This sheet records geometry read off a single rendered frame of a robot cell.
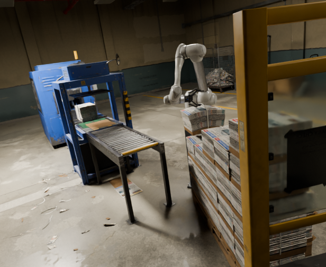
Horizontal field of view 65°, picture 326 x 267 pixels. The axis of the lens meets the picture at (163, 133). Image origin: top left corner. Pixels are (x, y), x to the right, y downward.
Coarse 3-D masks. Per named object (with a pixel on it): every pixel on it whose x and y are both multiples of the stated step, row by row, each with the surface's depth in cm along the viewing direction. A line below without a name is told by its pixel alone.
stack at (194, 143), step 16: (192, 144) 265; (192, 160) 281; (208, 160) 224; (192, 176) 297; (224, 176) 192; (192, 192) 308; (208, 192) 242; (224, 192) 196; (208, 208) 249; (224, 208) 204; (208, 224) 262; (224, 224) 210
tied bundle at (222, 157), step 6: (216, 144) 194; (216, 150) 198; (222, 150) 184; (216, 156) 199; (222, 156) 187; (228, 156) 175; (216, 162) 203; (222, 162) 188; (228, 162) 177; (222, 168) 191; (228, 168) 178; (228, 174) 181
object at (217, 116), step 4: (208, 108) 267; (212, 108) 268; (216, 108) 268; (220, 108) 269; (212, 112) 262; (216, 112) 263; (220, 112) 264; (224, 112) 265; (212, 116) 263; (216, 116) 264; (220, 116) 265; (224, 116) 266; (212, 120) 265; (216, 120) 266; (220, 120) 266; (212, 124) 266; (216, 124) 267; (220, 124) 268
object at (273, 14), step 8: (272, 8) 91; (280, 8) 91; (288, 8) 92; (296, 8) 92; (304, 8) 93; (312, 8) 93; (320, 8) 94; (272, 16) 91; (280, 16) 92; (288, 16) 93; (296, 16) 93; (304, 16) 94; (312, 16) 94; (320, 16) 95; (272, 24) 93
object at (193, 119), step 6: (186, 108) 284; (192, 108) 278; (186, 114) 262; (192, 114) 257; (198, 114) 259; (186, 120) 271; (192, 120) 259; (198, 120) 261; (204, 120) 262; (186, 126) 280; (192, 126) 261; (198, 126) 263; (204, 126) 264; (192, 132) 264
